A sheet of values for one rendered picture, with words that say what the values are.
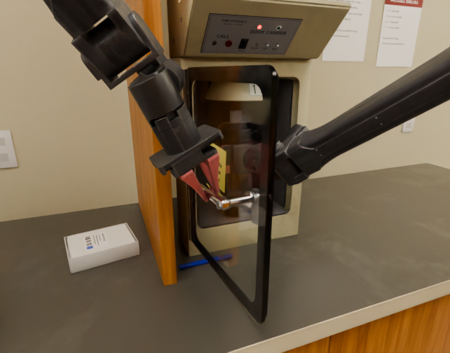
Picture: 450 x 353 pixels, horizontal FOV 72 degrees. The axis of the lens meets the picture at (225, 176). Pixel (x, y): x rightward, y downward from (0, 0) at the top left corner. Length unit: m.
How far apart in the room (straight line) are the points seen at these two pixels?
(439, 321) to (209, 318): 0.62
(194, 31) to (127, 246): 0.51
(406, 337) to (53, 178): 1.10
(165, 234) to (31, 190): 0.62
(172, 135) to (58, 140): 0.73
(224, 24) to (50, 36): 0.62
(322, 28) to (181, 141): 0.42
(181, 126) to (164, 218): 0.27
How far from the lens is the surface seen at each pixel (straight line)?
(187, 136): 0.43
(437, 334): 1.06
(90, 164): 1.14
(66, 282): 0.81
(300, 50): 0.75
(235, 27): 0.65
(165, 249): 0.68
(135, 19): 0.42
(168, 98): 0.42
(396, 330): 0.91
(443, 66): 0.46
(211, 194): 0.47
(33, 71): 1.11
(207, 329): 0.63
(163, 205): 0.64
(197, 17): 0.61
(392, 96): 0.47
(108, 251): 0.82
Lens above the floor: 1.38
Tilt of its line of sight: 19 degrees down
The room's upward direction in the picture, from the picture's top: straight up
